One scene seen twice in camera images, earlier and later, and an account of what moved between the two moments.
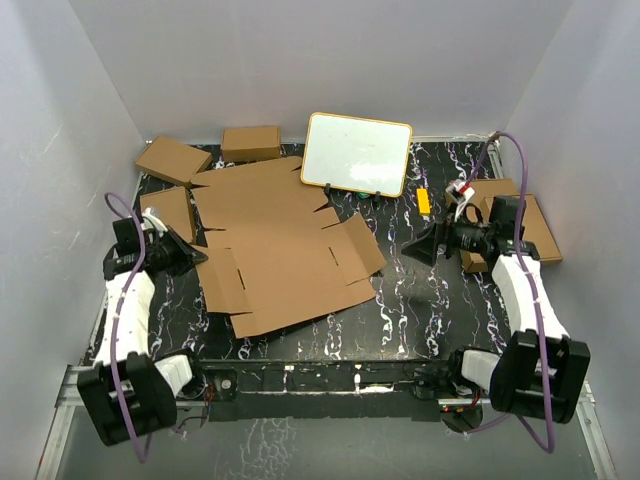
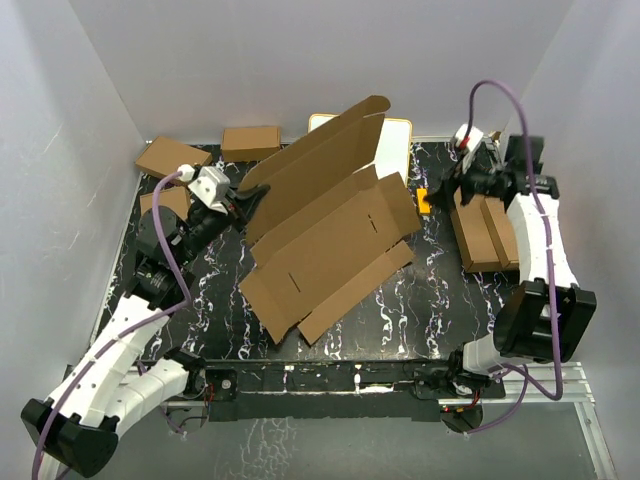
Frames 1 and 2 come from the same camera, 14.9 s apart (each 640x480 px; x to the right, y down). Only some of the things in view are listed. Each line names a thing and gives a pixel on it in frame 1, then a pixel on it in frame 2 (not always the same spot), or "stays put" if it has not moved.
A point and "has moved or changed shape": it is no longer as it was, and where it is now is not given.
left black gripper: (176, 251) → (232, 203)
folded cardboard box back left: (174, 161) stays put
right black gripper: (439, 241) → (460, 180)
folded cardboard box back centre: (251, 143) stays put
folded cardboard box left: (173, 207) stays put
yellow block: (423, 201) stays put
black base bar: (329, 390) stays put
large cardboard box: (275, 260) has moved or changed shape
